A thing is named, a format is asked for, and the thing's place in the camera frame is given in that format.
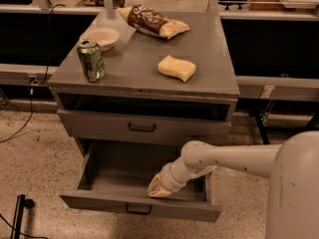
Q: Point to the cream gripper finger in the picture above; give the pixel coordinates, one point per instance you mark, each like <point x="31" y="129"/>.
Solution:
<point x="155" y="184"/>
<point x="159" y="193"/>

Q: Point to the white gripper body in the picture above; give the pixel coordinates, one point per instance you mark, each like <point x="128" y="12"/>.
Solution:
<point x="164" y="178"/>

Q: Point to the grey drawer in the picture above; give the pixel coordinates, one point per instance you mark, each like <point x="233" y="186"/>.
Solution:
<point x="115" y="177"/>
<point x="144" y="129"/>

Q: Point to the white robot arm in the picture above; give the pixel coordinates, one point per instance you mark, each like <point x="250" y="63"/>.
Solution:
<point x="292" y="168"/>

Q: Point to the grey top drawer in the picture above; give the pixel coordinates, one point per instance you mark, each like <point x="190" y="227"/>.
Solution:
<point x="144" y="129"/>

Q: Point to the grey metal drawer cabinet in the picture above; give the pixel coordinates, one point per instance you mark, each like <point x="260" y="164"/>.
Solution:
<point x="132" y="84"/>

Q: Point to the black table leg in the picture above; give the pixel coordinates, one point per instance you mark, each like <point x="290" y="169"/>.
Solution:
<point x="261" y="128"/>

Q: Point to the yellow sponge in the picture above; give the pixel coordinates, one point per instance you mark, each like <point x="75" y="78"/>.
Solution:
<point x="176" y="68"/>

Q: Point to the black stand lower left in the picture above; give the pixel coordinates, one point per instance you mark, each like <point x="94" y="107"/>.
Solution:
<point x="22" y="203"/>

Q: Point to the green soda can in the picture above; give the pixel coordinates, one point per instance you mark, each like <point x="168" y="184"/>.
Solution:
<point x="90" y="56"/>

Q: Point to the white shallow bowl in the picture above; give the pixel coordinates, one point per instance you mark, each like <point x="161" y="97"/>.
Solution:
<point x="106" y="37"/>

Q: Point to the brown chip bag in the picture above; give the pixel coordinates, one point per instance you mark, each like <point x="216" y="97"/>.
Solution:
<point x="151" y="22"/>

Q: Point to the grey long bench rail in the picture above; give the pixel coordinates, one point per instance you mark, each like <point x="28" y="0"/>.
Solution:
<point x="283" y="89"/>

